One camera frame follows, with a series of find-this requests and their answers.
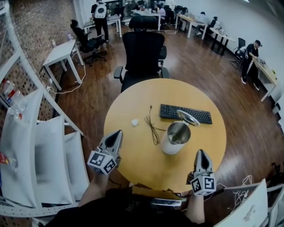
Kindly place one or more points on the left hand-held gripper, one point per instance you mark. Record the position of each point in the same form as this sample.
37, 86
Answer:
97, 160

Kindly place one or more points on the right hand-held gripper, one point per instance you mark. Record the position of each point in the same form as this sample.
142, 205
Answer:
203, 185

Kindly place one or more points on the white electric kettle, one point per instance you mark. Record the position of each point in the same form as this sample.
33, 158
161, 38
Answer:
169, 146

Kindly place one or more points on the person's right forearm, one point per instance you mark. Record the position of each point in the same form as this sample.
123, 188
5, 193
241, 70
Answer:
195, 210

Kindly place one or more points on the person's left forearm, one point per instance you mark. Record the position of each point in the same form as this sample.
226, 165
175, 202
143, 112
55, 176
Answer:
93, 190

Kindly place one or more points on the crumpled white tissue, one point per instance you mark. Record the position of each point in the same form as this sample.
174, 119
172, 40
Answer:
135, 122

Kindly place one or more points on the small white cushion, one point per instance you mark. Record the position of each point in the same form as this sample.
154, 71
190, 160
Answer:
75, 166

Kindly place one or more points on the grey waist device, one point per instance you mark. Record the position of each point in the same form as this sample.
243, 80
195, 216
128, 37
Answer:
168, 202

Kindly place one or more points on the white board with drawing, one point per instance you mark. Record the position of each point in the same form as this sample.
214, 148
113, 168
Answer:
257, 195

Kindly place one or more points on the medium white cushion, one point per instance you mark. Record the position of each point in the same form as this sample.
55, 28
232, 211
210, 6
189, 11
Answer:
53, 159

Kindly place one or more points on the black keyboard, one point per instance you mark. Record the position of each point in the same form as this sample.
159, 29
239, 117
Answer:
170, 110

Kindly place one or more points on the person's black clothing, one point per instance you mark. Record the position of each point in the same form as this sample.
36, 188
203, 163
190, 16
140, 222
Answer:
115, 212

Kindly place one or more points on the white chair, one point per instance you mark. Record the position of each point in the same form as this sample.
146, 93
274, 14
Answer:
276, 208

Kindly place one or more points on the large white cushion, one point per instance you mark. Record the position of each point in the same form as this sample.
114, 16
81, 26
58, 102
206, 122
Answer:
20, 155

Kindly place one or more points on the large black office chair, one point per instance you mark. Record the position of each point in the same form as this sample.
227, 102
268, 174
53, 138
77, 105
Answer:
142, 53

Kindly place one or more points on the white metal shelf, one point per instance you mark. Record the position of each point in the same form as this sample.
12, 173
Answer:
33, 211

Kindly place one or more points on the small black office chair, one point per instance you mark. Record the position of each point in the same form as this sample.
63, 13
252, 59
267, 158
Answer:
81, 37

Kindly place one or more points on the tan wooden desk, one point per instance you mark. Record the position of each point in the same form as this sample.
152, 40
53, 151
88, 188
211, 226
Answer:
266, 73

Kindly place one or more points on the small bottle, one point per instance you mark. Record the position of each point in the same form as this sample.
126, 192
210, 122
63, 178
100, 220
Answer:
69, 37
53, 43

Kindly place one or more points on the large red label bottle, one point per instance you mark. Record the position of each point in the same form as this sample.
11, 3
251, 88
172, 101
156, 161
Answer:
9, 88

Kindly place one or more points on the black visitor chair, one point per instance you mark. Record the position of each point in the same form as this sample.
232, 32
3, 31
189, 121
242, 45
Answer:
240, 43

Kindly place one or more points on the white backpack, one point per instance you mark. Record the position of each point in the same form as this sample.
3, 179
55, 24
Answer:
100, 11

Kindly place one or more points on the desk with black legs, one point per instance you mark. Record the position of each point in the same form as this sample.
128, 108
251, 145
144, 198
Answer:
222, 35

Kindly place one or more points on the long desk with white legs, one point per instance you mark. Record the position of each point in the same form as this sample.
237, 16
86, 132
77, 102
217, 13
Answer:
193, 21

